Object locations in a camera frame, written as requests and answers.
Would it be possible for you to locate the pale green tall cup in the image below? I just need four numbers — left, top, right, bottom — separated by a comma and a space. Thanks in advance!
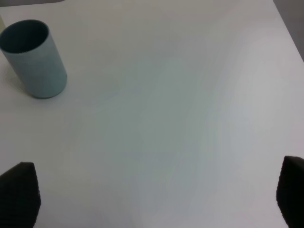
0, 16, 6, 33

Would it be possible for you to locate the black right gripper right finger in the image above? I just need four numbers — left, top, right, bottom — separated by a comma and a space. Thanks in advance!
276, 156, 304, 228

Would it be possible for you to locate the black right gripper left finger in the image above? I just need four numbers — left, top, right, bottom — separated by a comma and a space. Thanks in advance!
0, 162, 41, 228

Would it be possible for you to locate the teal blue tall cup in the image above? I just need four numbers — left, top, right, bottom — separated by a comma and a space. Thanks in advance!
0, 19, 67, 99

